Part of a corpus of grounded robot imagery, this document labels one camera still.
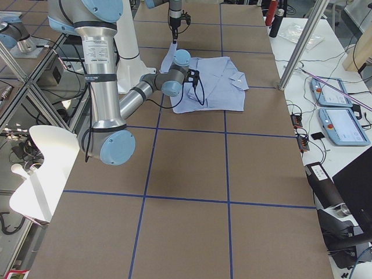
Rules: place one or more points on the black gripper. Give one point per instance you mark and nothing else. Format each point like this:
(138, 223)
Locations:
(174, 24)

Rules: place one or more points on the light blue striped shirt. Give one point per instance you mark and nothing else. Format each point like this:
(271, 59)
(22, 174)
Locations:
(221, 86)

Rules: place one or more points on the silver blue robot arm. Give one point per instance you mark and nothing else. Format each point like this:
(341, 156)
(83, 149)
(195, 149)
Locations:
(118, 81)
(173, 5)

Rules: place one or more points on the red bottle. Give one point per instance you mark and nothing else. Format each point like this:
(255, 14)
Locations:
(271, 12)

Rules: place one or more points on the black water bottle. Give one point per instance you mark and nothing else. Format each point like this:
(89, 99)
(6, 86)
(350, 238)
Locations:
(275, 26)

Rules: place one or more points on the reacher grabber stick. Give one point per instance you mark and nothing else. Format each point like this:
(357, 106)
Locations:
(337, 90)

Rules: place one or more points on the upper teach pendant tablet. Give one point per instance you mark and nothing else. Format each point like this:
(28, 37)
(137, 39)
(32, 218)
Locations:
(328, 97)

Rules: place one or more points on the teach pendant tablet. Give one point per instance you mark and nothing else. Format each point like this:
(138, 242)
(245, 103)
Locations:
(342, 127)
(328, 97)

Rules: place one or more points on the lower teach pendant tablet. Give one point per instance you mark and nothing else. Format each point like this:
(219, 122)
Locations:
(342, 127)

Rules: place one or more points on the white curved chair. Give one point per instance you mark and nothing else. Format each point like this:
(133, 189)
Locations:
(38, 196)

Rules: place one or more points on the black monitor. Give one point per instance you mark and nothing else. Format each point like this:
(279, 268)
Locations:
(353, 183)

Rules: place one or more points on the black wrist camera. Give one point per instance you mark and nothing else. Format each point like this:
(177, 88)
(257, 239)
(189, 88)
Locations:
(186, 17)
(193, 77)

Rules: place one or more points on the grey aluminium frame post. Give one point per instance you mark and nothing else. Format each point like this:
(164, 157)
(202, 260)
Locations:
(315, 15)

